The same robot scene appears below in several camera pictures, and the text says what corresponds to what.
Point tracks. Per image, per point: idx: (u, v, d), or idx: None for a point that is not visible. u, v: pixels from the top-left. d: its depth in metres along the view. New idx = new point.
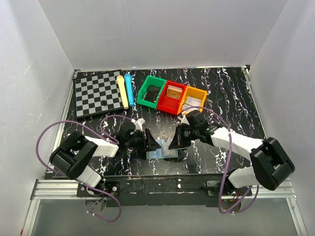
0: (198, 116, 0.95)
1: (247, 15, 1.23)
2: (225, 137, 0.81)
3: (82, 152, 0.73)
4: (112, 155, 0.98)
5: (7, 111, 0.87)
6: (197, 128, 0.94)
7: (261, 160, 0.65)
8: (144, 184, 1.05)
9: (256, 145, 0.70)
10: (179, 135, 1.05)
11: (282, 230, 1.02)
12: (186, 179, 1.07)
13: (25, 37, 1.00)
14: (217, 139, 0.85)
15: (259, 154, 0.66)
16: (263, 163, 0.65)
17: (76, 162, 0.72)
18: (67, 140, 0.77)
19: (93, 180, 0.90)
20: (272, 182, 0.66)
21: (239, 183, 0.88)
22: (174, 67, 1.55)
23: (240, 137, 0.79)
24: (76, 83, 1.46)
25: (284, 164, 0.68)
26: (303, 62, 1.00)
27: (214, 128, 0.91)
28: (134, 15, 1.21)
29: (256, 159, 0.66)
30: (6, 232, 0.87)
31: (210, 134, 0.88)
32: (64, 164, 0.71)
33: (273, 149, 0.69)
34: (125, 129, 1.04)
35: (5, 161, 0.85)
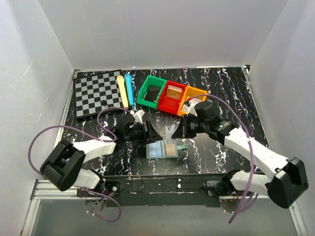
0: (209, 109, 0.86)
1: (247, 15, 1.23)
2: (244, 145, 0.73)
3: (70, 164, 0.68)
4: (111, 153, 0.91)
5: (7, 111, 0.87)
6: (207, 123, 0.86)
7: (283, 184, 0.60)
8: (144, 184, 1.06)
9: (281, 167, 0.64)
10: (185, 128, 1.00)
11: (282, 230, 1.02)
12: (186, 179, 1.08)
13: (25, 37, 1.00)
14: (232, 142, 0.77)
15: (282, 177, 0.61)
16: (284, 187, 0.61)
17: (64, 175, 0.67)
18: (53, 152, 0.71)
19: (90, 183, 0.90)
20: (285, 201, 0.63)
21: (241, 187, 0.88)
22: (174, 67, 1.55)
23: (261, 148, 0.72)
24: (76, 83, 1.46)
25: (301, 186, 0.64)
26: (303, 62, 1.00)
27: (228, 125, 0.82)
28: (134, 15, 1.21)
29: (279, 182, 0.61)
30: (6, 233, 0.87)
31: (225, 134, 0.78)
32: (53, 178, 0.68)
33: (298, 171, 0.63)
34: (124, 122, 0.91)
35: (5, 161, 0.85)
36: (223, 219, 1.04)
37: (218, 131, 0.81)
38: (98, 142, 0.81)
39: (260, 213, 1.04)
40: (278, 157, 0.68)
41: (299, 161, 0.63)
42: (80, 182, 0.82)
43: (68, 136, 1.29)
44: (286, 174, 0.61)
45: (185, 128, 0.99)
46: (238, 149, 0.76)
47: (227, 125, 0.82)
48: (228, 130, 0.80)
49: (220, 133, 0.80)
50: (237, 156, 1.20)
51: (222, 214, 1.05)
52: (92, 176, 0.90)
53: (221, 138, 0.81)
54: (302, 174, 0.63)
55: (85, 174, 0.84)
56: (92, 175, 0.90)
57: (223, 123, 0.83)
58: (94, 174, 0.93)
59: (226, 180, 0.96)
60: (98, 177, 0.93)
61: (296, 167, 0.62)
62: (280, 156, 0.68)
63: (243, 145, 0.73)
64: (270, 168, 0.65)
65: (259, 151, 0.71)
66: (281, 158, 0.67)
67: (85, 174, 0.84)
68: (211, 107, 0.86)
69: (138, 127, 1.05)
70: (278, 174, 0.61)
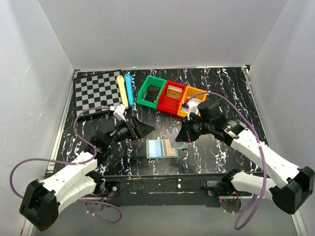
0: (214, 108, 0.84)
1: (247, 15, 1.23)
2: (254, 150, 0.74)
3: (42, 208, 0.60)
4: (96, 166, 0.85)
5: (7, 111, 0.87)
6: (211, 123, 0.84)
7: (295, 195, 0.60)
8: (144, 184, 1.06)
9: (293, 177, 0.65)
10: (189, 130, 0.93)
11: (282, 230, 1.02)
12: (186, 179, 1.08)
13: (25, 37, 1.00)
14: (241, 146, 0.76)
15: (295, 188, 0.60)
16: (295, 198, 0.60)
17: (42, 219, 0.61)
18: (25, 194, 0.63)
19: (86, 191, 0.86)
20: (292, 210, 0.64)
21: (241, 187, 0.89)
22: (174, 67, 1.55)
23: (271, 154, 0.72)
24: (76, 83, 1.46)
25: (307, 193, 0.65)
26: (303, 62, 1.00)
27: (235, 125, 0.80)
28: (133, 15, 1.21)
29: (290, 192, 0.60)
30: (6, 232, 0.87)
31: (234, 137, 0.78)
32: (33, 222, 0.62)
33: (307, 180, 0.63)
34: (103, 131, 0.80)
35: (5, 161, 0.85)
36: (223, 219, 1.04)
37: (226, 132, 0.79)
38: (73, 169, 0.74)
39: (260, 213, 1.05)
40: (290, 164, 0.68)
41: (311, 170, 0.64)
42: (72, 199, 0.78)
43: (68, 136, 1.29)
44: (298, 185, 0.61)
45: (189, 130, 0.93)
46: (247, 152, 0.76)
47: (235, 125, 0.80)
48: (236, 131, 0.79)
49: (227, 134, 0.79)
50: (237, 156, 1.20)
51: (222, 214, 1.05)
52: (86, 185, 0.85)
53: (228, 139, 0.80)
54: (311, 183, 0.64)
55: (76, 191, 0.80)
56: (84, 184, 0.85)
57: (231, 123, 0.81)
58: (88, 181, 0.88)
59: (225, 181, 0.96)
60: (93, 182, 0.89)
61: (307, 177, 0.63)
62: (291, 164, 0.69)
63: (254, 150, 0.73)
64: (282, 177, 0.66)
65: (270, 157, 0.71)
66: (293, 166, 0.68)
67: (75, 191, 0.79)
68: (216, 106, 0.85)
69: (124, 125, 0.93)
70: (291, 185, 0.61)
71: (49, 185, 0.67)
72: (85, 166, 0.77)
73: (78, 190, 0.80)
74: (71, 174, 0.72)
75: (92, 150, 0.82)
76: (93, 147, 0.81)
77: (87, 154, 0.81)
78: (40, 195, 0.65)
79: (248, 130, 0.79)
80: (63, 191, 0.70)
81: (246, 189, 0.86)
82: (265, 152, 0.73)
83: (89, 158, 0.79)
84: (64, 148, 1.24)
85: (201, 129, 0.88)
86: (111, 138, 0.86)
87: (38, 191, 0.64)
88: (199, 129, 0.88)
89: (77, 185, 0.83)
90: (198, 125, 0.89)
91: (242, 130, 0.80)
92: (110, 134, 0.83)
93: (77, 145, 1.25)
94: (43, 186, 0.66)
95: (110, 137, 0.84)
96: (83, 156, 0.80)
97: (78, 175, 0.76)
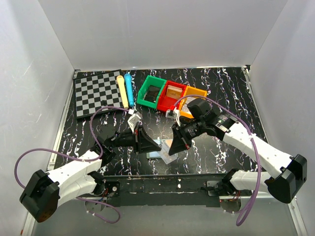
0: (203, 105, 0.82)
1: (247, 15, 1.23)
2: (247, 143, 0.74)
3: (44, 199, 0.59)
4: (99, 167, 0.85)
5: (8, 111, 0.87)
6: (203, 119, 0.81)
7: (289, 184, 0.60)
8: (144, 184, 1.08)
9: (286, 166, 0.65)
10: (184, 136, 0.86)
11: (282, 230, 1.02)
12: (186, 179, 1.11)
13: (25, 36, 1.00)
14: (234, 139, 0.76)
15: (288, 175, 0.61)
16: (290, 187, 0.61)
17: (41, 210, 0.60)
18: (29, 184, 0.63)
19: (85, 191, 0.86)
20: (288, 200, 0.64)
21: (242, 186, 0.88)
22: (174, 67, 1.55)
23: (264, 146, 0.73)
24: (76, 83, 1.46)
25: (302, 182, 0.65)
26: (304, 61, 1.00)
27: (226, 119, 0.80)
28: (134, 15, 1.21)
29: (285, 181, 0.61)
30: (6, 232, 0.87)
31: (226, 132, 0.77)
32: (31, 212, 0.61)
33: (300, 168, 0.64)
34: (103, 137, 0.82)
35: (5, 161, 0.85)
36: (223, 219, 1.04)
37: (217, 127, 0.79)
38: (78, 165, 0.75)
39: (260, 212, 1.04)
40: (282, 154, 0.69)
41: (302, 158, 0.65)
42: (72, 195, 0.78)
43: (68, 136, 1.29)
44: (292, 174, 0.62)
45: (183, 134, 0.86)
46: (239, 145, 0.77)
47: (225, 120, 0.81)
48: (227, 125, 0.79)
49: (219, 129, 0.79)
50: (237, 156, 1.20)
51: (222, 214, 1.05)
52: (86, 184, 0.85)
53: (219, 133, 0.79)
54: (303, 170, 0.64)
55: (76, 188, 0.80)
56: (85, 183, 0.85)
57: (221, 118, 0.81)
58: (89, 180, 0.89)
59: (225, 182, 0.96)
60: (93, 182, 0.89)
61: (300, 165, 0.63)
62: (283, 153, 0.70)
63: (246, 143, 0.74)
64: (275, 167, 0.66)
65: (262, 148, 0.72)
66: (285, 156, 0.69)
67: (75, 188, 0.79)
68: (205, 103, 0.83)
69: (129, 133, 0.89)
70: (284, 174, 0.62)
71: (53, 176, 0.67)
72: (90, 164, 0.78)
73: (78, 187, 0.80)
74: (75, 169, 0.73)
75: (99, 150, 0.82)
76: (100, 148, 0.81)
77: (93, 153, 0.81)
78: (42, 186, 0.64)
79: (239, 123, 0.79)
80: (65, 185, 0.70)
81: (246, 188, 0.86)
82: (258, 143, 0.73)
83: (95, 157, 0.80)
84: (64, 148, 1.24)
85: (196, 131, 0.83)
86: (112, 143, 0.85)
87: (42, 181, 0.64)
88: (194, 131, 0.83)
89: (78, 183, 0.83)
90: (192, 127, 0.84)
91: (233, 123, 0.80)
92: (110, 139, 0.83)
93: (77, 145, 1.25)
94: (48, 177, 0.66)
95: (110, 143, 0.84)
96: (88, 155, 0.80)
97: (82, 172, 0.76)
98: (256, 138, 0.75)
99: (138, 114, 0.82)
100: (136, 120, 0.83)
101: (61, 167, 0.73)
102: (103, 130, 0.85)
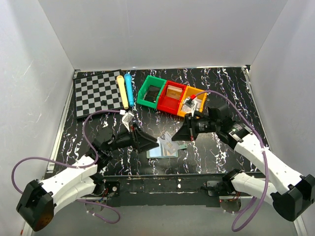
0: (223, 110, 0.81)
1: (247, 15, 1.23)
2: (258, 155, 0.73)
3: (38, 210, 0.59)
4: (95, 171, 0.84)
5: (7, 111, 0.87)
6: (219, 124, 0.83)
7: (295, 201, 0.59)
8: (144, 184, 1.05)
9: (295, 184, 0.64)
10: (192, 128, 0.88)
11: (281, 230, 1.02)
12: (186, 179, 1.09)
13: (25, 36, 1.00)
14: (245, 150, 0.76)
15: (295, 192, 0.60)
16: (295, 204, 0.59)
17: (36, 221, 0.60)
18: (23, 193, 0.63)
19: (84, 192, 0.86)
20: (292, 218, 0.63)
21: (243, 189, 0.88)
22: (174, 67, 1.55)
23: (274, 160, 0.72)
24: (76, 83, 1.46)
25: (309, 202, 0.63)
26: (304, 61, 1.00)
27: (240, 129, 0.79)
28: (133, 15, 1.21)
29: (291, 198, 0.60)
30: (6, 233, 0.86)
31: (238, 141, 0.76)
32: (28, 221, 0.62)
33: (309, 189, 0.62)
34: (100, 140, 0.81)
35: (5, 161, 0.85)
36: (223, 219, 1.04)
37: (230, 134, 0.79)
38: (73, 173, 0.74)
39: (259, 213, 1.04)
40: (293, 171, 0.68)
41: (313, 179, 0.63)
42: (69, 200, 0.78)
43: (68, 136, 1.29)
44: (299, 193, 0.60)
45: (193, 127, 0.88)
46: (250, 157, 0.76)
47: (239, 129, 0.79)
48: (240, 135, 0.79)
49: (232, 137, 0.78)
50: (237, 156, 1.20)
51: (222, 214, 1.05)
52: (85, 186, 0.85)
53: (232, 141, 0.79)
54: (313, 191, 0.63)
55: (74, 191, 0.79)
56: (84, 185, 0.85)
57: (236, 126, 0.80)
58: (87, 182, 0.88)
59: (225, 179, 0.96)
60: (92, 183, 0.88)
61: (309, 185, 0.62)
62: (294, 170, 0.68)
63: (257, 155, 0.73)
64: (284, 183, 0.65)
65: (272, 163, 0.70)
66: (295, 174, 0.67)
67: (73, 192, 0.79)
68: (227, 108, 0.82)
69: (126, 133, 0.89)
70: (292, 191, 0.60)
71: (47, 186, 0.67)
72: (85, 170, 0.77)
73: (76, 191, 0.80)
74: (69, 178, 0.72)
75: (94, 155, 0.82)
76: (95, 153, 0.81)
77: (88, 159, 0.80)
78: (38, 195, 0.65)
79: (254, 135, 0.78)
80: (60, 194, 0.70)
81: (246, 191, 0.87)
82: (269, 157, 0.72)
83: (90, 162, 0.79)
84: (64, 148, 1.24)
85: (204, 128, 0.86)
86: (110, 146, 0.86)
87: (36, 191, 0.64)
88: (204, 128, 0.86)
89: (77, 186, 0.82)
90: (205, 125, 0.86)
91: (247, 134, 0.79)
92: (107, 142, 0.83)
93: (77, 145, 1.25)
94: (42, 187, 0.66)
95: (107, 146, 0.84)
96: (83, 160, 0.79)
97: (78, 179, 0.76)
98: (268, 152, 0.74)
99: (130, 113, 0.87)
100: (130, 118, 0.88)
101: (55, 175, 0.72)
102: (100, 132, 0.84)
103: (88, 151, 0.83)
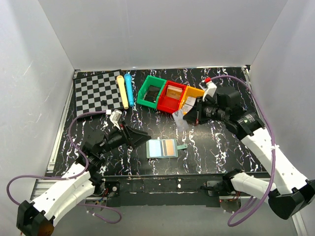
0: (234, 98, 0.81)
1: (247, 15, 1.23)
2: (267, 153, 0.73)
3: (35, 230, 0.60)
4: (89, 175, 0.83)
5: (7, 111, 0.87)
6: (228, 112, 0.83)
7: (295, 205, 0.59)
8: (144, 184, 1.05)
9: (298, 188, 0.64)
10: (200, 112, 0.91)
11: (281, 230, 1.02)
12: (186, 179, 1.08)
13: (25, 37, 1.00)
14: (254, 144, 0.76)
15: (297, 197, 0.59)
16: (295, 208, 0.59)
17: None
18: (18, 215, 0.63)
19: (84, 195, 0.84)
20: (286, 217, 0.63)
21: (241, 188, 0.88)
22: (174, 67, 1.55)
23: (283, 161, 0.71)
24: (76, 83, 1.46)
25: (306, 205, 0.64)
26: (304, 61, 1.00)
27: (252, 120, 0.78)
28: (133, 15, 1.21)
29: (293, 202, 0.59)
30: (6, 233, 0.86)
31: (249, 133, 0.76)
32: None
33: (312, 193, 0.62)
34: (91, 143, 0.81)
35: (5, 160, 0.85)
36: (223, 219, 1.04)
37: (240, 125, 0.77)
38: (64, 185, 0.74)
39: (259, 213, 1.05)
40: (299, 174, 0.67)
41: None
42: (68, 208, 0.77)
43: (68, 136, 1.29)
44: (302, 197, 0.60)
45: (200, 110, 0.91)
46: (258, 152, 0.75)
47: (251, 121, 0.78)
48: (251, 127, 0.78)
49: (241, 128, 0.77)
50: (237, 156, 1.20)
51: (222, 214, 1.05)
52: (83, 191, 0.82)
53: (240, 132, 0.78)
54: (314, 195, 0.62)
55: (72, 199, 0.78)
56: (82, 190, 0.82)
57: (247, 116, 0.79)
58: (85, 185, 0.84)
59: (225, 179, 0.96)
60: (90, 186, 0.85)
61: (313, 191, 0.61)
62: (300, 174, 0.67)
63: (266, 153, 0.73)
64: (288, 186, 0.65)
65: (280, 163, 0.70)
66: (301, 177, 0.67)
67: (70, 200, 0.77)
68: (237, 97, 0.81)
69: (117, 133, 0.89)
70: (295, 195, 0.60)
71: (40, 205, 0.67)
72: (77, 180, 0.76)
73: (74, 198, 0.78)
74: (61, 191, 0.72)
75: (83, 161, 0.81)
76: (84, 159, 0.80)
77: (78, 166, 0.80)
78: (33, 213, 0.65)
79: (265, 130, 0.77)
80: (55, 208, 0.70)
81: (245, 191, 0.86)
82: (278, 156, 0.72)
83: (81, 170, 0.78)
84: (64, 149, 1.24)
85: (213, 115, 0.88)
86: (103, 147, 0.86)
87: (29, 210, 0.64)
88: (211, 113, 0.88)
89: (74, 192, 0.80)
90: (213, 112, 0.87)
91: (259, 127, 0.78)
92: (99, 144, 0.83)
93: (77, 145, 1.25)
94: (34, 206, 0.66)
95: (99, 147, 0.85)
96: (74, 169, 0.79)
97: (70, 190, 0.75)
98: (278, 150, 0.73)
99: (117, 110, 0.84)
100: (119, 115, 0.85)
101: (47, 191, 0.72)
102: (91, 135, 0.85)
103: (78, 158, 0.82)
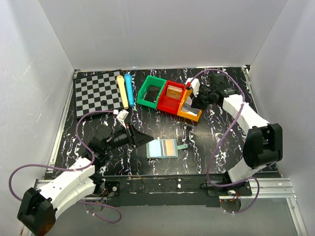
0: (218, 77, 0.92)
1: (247, 15, 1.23)
2: (236, 105, 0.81)
3: (39, 217, 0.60)
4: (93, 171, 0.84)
5: (7, 111, 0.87)
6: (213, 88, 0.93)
7: (254, 139, 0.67)
8: (144, 184, 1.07)
9: (259, 127, 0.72)
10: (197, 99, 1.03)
11: (282, 230, 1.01)
12: (186, 179, 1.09)
13: (25, 36, 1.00)
14: (228, 103, 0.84)
15: (256, 132, 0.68)
16: (255, 141, 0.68)
17: (39, 227, 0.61)
18: (23, 202, 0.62)
19: (85, 193, 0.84)
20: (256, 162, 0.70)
21: (236, 176, 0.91)
22: (174, 67, 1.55)
23: (250, 111, 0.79)
24: (76, 83, 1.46)
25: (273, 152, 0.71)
26: (304, 61, 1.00)
27: (231, 91, 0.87)
28: (133, 15, 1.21)
29: (251, 135, 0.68)
30: (6, 233, 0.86)
31: (225, 97, 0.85)
32: (31, 228, 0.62)
33: (273, 135, 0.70)
34: (99, 137, 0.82)
35: (5, 161, 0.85)
36: (223, 219, 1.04)
37: (220, 93, 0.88)
38: (70, 176, 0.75)
39: (259, 213, 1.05)
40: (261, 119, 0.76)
41: (278, 127, 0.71)
42: (71, 202, 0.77)
43: (68, 136, 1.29)
44: (260, 132, 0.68)
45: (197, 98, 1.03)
46: (232, 111, 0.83)
47: (231, 91, 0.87)
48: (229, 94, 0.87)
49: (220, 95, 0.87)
50: (237, 156, 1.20)
51: (222, 214, 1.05)
52: (84, 188, 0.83)
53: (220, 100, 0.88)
54: (277, 139, 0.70)
55: (75, 193, 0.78)
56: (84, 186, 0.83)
57: (228, 89, 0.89)
58: (87, 183, 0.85)
59: (226, 176, 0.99)
60: (91, 184, 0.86)
61: (272, 130, 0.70)
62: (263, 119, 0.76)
63: (235, 105, 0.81)
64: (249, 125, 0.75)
65: (247, 113, 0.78)
66: (263, 121, 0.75)
67: (73, 194, 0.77)
68: (222, 76, 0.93)
69: (122, 132, 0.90)
70: (254, 131, 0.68)
71: (46, 192, 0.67)
72: (82, 172, 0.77)
73: (77, 193, 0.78)
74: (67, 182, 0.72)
75: (90, 155, 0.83)
76: (91, 153, 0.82)
77: (85, 160, 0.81)
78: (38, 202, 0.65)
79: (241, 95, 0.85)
80: (59, 198, 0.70)
81: (238, 177, 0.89)
82: (247, 109, 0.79)
83: (87, 163, 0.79)
84: (64, 148, 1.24)
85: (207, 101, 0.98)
86: (109, 143, 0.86)
87: (35, 198, 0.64)
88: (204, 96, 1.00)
89: (77, 188, 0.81)
90: (205, 95, 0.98)
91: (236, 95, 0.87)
92: (106, 140, 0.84)
93: (77, 145, 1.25)
94: (40, 193, 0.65)
95: (106, 143, 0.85)
96: (80, 162, 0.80)
97: (76, 182, 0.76)
98: (248, 105, 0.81)
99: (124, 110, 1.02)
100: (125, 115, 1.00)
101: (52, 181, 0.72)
102: (98, 130, 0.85)
103: (83, 153, 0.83)
